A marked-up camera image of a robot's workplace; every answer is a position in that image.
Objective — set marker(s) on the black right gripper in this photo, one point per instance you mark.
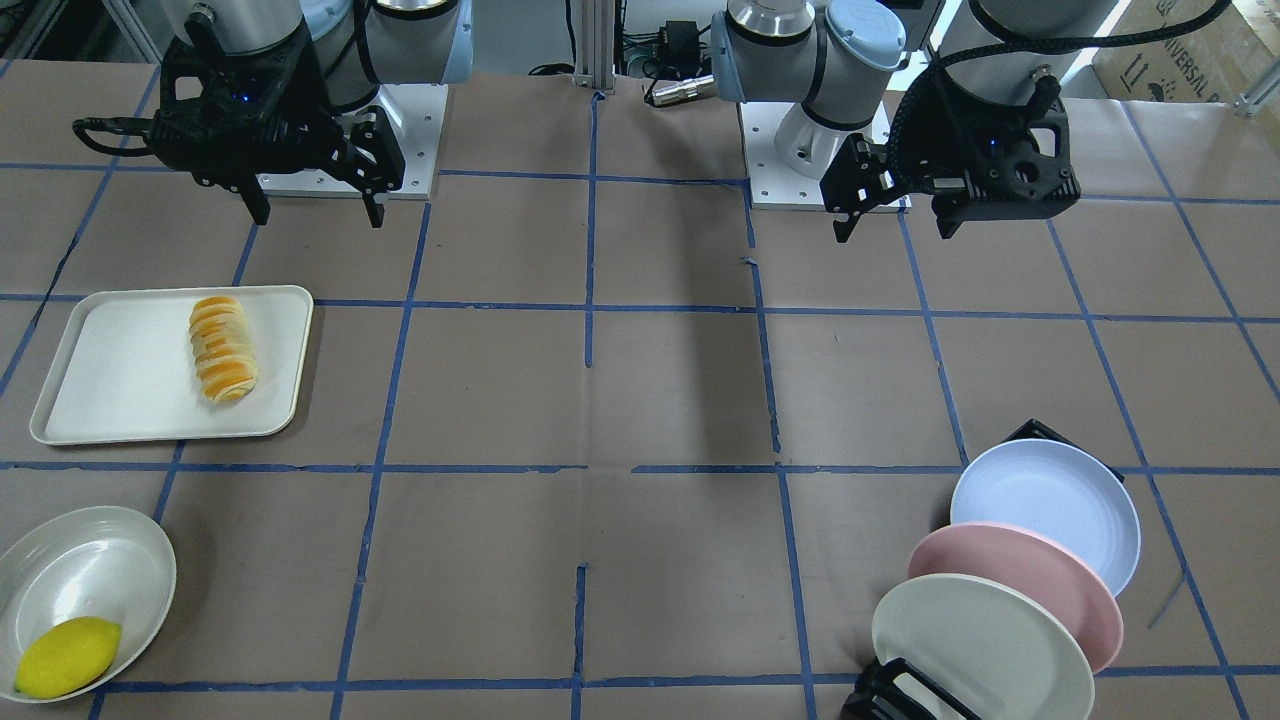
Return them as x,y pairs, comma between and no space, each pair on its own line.
322,118

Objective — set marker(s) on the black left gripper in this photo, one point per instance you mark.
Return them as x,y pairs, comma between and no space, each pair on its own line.
922,140

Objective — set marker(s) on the striped orange bread roll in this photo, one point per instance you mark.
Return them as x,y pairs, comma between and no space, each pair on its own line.
225,358

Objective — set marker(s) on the light blue plate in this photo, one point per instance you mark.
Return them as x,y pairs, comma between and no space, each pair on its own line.
1060,492

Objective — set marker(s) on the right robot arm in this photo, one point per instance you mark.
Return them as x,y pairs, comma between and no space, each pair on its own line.
364,48

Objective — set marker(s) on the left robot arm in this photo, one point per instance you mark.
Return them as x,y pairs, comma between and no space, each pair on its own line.
832,63

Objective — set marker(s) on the pink plate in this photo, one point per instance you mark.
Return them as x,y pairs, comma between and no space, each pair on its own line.
1039,567

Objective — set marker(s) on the cream white plate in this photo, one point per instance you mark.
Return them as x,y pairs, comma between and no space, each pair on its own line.
996,651

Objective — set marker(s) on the black plate rack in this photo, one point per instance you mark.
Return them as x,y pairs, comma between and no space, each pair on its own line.
899,690

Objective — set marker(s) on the silver cylindrical connector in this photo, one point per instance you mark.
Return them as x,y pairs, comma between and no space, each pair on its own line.
680,92

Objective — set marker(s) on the white rectangular tray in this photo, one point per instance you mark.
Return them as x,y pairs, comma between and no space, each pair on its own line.
124,371

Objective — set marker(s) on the black power adapter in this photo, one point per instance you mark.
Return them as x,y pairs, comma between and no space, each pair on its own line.
679,45

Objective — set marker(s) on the cardboard box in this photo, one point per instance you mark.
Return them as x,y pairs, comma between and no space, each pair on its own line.
1214,64

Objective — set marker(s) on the white oval bowl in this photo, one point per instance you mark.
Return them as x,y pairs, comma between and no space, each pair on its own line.
103,562

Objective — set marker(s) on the yellow lemon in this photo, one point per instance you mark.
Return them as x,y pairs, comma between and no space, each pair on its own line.
68,657

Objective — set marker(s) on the aluminium frame post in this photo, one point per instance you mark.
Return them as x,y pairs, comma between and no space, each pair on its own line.
596,30

